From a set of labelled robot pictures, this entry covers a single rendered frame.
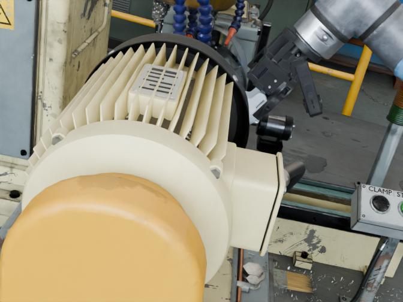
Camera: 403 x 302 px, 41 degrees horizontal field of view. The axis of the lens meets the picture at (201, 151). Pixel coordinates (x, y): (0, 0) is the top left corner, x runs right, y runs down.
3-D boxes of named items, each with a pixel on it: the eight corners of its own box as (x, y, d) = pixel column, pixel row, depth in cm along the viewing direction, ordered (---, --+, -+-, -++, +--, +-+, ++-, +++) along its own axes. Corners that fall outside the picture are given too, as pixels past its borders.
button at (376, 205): (369, 212, 94) (373, 208, 92) (369, 197, 95) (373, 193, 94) (386, 216, 94) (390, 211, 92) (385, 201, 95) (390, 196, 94)
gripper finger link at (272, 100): (251, 108, 106) (282, 76, 102) (258, 113, 106) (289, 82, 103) (251, 117, 102) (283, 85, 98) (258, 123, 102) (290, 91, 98)
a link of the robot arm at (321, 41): (340, 35, 102) (349, 50, 94) (322, 54, 104) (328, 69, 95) (307, 3, 100) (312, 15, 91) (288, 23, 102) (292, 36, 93)
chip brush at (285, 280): (214, 275, 109) (216, 272, 109) (216, 260, 114) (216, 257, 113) (313, 294, 110) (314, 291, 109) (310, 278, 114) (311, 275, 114)
